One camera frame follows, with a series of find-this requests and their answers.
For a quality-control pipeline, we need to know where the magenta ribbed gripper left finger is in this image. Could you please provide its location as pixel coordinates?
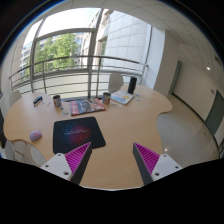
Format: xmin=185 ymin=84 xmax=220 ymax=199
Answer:
xmin=40 ymin=141 xmax=93 ymax=186

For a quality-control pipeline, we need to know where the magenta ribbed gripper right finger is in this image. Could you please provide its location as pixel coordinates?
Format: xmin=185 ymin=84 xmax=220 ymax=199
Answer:
xmin=132 ymin=142 xmax=183 ymax=186

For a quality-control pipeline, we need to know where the black patterned mouse pad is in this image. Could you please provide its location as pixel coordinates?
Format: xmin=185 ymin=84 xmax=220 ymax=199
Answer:
xmin=53 ymin=117 xmax=106 ymax=154

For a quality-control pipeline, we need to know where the lilac computer mouse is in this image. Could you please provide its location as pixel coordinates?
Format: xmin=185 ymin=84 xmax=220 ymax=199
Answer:
xmin=30 ymin=130 xmax=42 ymax=141

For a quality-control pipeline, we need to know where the red magazine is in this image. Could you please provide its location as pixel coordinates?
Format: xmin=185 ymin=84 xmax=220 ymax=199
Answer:
xmin=69 ymin=98 xmax=105 ymax=116

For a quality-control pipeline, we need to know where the white chair near left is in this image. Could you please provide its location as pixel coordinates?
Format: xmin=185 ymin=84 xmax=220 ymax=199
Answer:
xmin=5 ymin=140 xmax=46 ymax=167

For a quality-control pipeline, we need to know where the white chair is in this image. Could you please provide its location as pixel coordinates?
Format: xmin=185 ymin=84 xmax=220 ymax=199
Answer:
xmin=108 ymin=73 xmax=124 ymax=93
xmin=9 ymin=90 xmax=22 ymax=106
xmin=5 ymin=140 xmax=46 ymax=167

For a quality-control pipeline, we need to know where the patterned mug left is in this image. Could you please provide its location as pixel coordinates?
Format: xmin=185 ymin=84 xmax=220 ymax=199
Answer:
xmin=53 ymin=95 xmax=62 ymax=107

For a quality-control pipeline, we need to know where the patterned mug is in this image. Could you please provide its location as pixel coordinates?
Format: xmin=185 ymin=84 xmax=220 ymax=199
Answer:
xmin=53 ymin=95 xmax=62 ymax=107
xmin=102 ymin=92 xmax=111 ymax=103

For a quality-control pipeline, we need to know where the patterned mug right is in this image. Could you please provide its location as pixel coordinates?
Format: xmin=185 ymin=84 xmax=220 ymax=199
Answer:
xmin=102 ymin=92 xmax=111 ymax=103

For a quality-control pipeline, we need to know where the dark blue stapler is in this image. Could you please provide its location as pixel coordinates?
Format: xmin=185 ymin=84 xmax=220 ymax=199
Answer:
xmin=33 ymin=96 xmax=43 ymax=107

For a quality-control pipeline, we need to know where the black cylindrical speaker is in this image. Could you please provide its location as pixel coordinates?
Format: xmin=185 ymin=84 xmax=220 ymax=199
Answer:
xmin=128 ymin=77 xmax=137 ymax=94

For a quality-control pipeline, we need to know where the green door right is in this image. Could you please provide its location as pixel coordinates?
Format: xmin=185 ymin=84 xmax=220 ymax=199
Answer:
xmin=205 ymin=91 xmax=224 ymax=135

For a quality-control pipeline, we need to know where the white chair far side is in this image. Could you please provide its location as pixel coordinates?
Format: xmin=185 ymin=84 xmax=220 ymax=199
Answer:
xmin=108 ymin=73 xmax=124 ymax=93

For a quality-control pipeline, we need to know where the metal balcony railing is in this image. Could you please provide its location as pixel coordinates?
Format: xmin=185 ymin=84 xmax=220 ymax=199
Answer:
xmin=9 ymin=55 xmax=148 ymax=97

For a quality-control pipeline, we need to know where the white chair far left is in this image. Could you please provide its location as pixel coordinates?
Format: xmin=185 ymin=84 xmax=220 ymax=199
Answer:
xmin=9 ymin=90 xmax=22 ymax=106

